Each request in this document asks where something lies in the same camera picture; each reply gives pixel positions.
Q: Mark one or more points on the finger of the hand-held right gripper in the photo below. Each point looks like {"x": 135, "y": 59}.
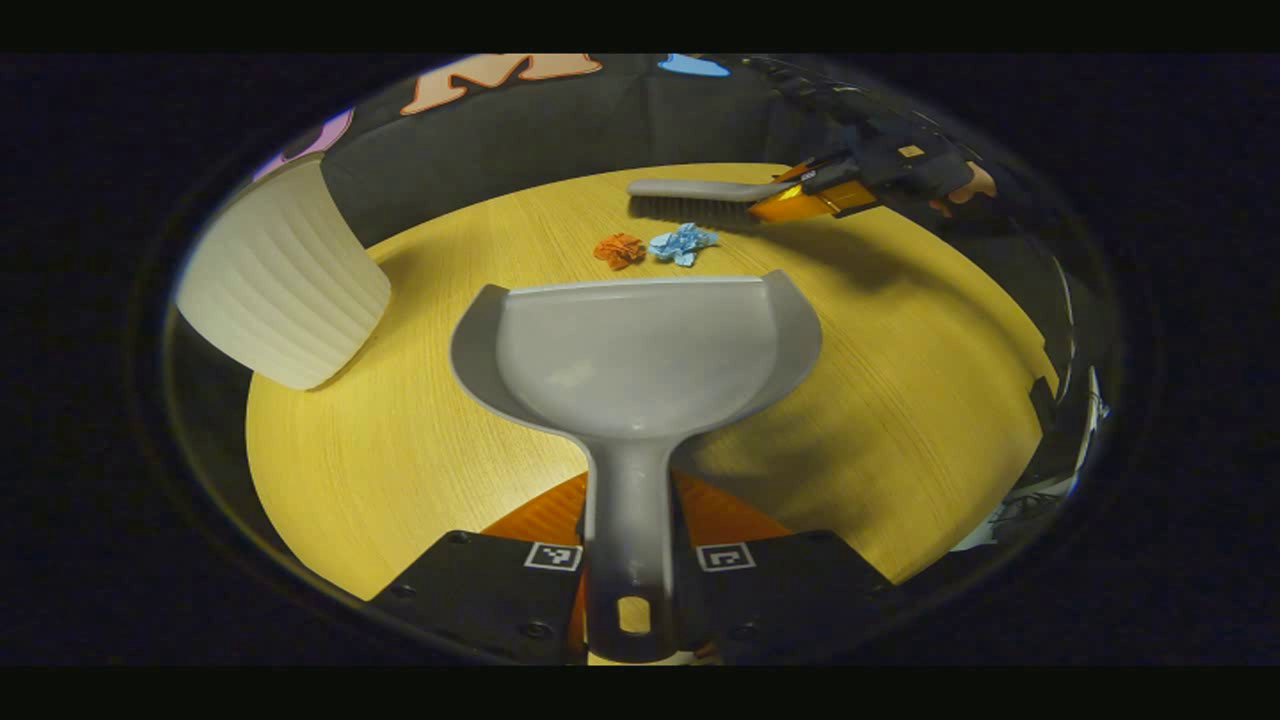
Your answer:
{"x": 800, "y": 205}
{"x": 812, "y": 172}

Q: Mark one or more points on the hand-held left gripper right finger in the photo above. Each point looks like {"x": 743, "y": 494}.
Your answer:
{"x": 790, "y": 590}

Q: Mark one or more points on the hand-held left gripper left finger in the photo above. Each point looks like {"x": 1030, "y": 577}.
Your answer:
{"x": 480, "y": 590}

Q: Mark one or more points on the small grey broom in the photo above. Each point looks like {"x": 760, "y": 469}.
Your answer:
{"x": 690, "y": 188}

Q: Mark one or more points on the blue paper trash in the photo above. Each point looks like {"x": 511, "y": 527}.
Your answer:
{"x": 683, "y": 243}

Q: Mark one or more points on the orange paper trash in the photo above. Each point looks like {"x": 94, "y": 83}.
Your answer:
{"x": 620, "y": 250}

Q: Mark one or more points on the grey plastic dustpan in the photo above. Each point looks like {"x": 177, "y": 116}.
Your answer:
{"x": 635, "y": 360}

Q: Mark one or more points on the white ribbed garbage bin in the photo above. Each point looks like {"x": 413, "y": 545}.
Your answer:
{"x": 280, "y": 280}

